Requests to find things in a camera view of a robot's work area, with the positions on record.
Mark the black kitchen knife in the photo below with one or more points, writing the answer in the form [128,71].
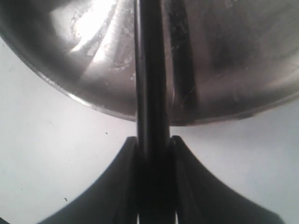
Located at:
[154,198]

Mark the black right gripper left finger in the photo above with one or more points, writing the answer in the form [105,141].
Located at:
[110,200]

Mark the round stainless steel plate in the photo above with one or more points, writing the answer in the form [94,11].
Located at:
[222,59]

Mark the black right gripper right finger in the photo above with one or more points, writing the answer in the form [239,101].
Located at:
[204,199]

